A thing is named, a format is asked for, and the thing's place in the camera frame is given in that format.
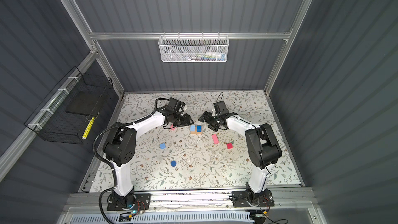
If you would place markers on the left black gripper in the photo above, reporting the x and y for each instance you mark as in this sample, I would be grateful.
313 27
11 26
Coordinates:
186 117

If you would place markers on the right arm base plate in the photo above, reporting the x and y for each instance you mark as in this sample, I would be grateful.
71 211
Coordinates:
247 199

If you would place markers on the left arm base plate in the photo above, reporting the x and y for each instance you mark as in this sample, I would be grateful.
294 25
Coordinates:
141 201

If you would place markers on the white wire mesh basket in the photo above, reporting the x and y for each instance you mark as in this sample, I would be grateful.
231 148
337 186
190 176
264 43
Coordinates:
175 50

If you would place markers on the black wire basket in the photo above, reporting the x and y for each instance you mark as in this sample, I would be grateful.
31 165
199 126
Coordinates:
69 115

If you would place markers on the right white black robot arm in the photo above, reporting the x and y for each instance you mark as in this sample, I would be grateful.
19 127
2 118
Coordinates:
263 149

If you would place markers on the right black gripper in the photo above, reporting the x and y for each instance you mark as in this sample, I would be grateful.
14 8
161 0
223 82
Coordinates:
208 120

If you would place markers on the floral patterned table mat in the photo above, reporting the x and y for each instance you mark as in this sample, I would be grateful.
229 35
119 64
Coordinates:
200 162

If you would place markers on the black pad in basket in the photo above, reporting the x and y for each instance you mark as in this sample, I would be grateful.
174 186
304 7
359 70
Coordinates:
86 104

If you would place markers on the yellow marker in basket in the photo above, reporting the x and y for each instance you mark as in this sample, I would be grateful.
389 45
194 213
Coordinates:
88 129

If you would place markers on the white ventilated cable duct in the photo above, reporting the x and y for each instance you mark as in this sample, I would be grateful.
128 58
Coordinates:
219 217

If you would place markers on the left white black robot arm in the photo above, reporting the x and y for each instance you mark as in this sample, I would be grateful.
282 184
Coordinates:
120 146

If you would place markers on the markers in white basket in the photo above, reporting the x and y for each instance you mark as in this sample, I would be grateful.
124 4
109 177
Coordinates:
209 56

